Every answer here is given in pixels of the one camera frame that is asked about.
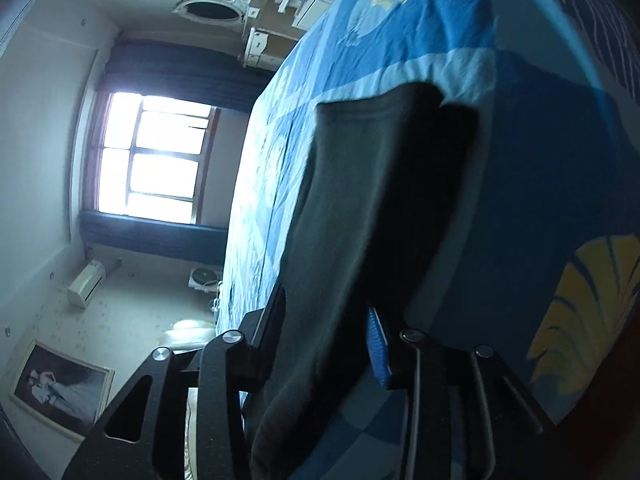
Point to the framed wall photo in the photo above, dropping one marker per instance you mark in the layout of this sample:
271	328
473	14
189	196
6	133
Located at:
60	390

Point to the white air conditioner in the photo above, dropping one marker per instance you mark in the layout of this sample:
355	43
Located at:
86	284

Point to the black pants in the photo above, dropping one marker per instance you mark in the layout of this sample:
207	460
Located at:
350	210

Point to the wood-framed window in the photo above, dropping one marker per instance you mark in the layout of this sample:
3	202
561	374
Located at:
150	160

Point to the blue leaf-print bed sheet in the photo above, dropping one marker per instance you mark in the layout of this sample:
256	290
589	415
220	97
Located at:
530	160

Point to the white box fan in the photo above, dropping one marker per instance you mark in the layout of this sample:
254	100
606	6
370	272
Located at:
204	278

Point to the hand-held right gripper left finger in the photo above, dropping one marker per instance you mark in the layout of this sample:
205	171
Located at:
264	325

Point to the dark blue curtain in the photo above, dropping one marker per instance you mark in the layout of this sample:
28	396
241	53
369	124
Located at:
190	72
150	232

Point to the oval vanity mirror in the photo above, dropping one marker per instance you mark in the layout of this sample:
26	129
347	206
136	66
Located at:
210	9

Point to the white dressing table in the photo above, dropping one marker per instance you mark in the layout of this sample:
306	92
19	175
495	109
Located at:
272	35

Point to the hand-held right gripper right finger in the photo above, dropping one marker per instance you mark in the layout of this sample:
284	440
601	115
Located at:
378	352

